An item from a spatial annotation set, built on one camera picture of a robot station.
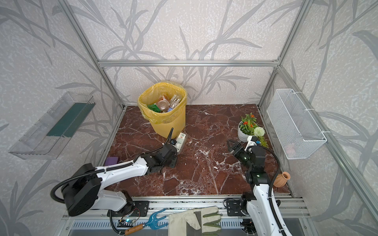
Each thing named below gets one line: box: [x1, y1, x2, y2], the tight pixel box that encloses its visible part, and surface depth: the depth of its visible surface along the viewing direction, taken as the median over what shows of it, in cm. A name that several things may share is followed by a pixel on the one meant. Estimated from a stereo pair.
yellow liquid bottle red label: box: [156, 94, 170, 111], surface depth 86 cm
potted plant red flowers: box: [237, 112, 270, 148], surface depth 91 cm
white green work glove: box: [167, 205, 222, 236], surface depth 71 cm
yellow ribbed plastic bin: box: [137, 82, 188, 140], surface depth 90 cm
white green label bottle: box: [175, 131, 187, 153], surface depth 91 cm
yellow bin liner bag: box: [137, 81, 188, 125], surface depth 87 cm
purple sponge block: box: [105, 156, 119, 167], surface depth 91 cm
